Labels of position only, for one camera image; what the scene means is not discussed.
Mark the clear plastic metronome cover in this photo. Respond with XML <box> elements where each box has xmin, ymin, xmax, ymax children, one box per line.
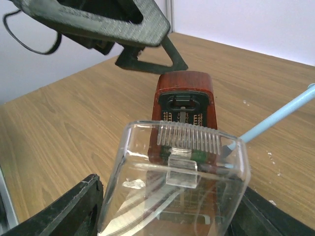
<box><xmin>98</xmin><ymin>121</ymin><xmax>251</xmax><ymax>236</ymax></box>

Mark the light blue music stand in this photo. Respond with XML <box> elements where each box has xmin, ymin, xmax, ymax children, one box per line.
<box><xmin>221</xmin><ymin>83</ymin><xmax>315</xmax><ymax>170</ymax></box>

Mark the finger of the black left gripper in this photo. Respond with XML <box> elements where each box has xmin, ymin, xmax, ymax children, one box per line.
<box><xmin>13</xmin><ymin>0</ymin><xmax>170</xmax><ymax>47</ymax></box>
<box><xmin>115</xmin><ymin>36</ymin><xmax>189</xmax><ymax>75</ymax></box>

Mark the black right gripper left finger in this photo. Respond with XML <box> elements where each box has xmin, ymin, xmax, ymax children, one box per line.
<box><xmin>4</xmin><ymin>174</ymin><xmax>103</xmax><ymax>236</ymax></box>

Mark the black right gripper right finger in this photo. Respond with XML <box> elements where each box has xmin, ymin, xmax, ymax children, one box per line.
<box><xmin>226</xmin><ymin>187</ymin><xmax>315</xmax><ymax>236</ymax></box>

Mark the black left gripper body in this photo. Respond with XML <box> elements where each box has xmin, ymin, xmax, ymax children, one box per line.
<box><xmin>63</xmin><ymin>33</ymin><xmax>145</xmax><ymax>59</ymax></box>

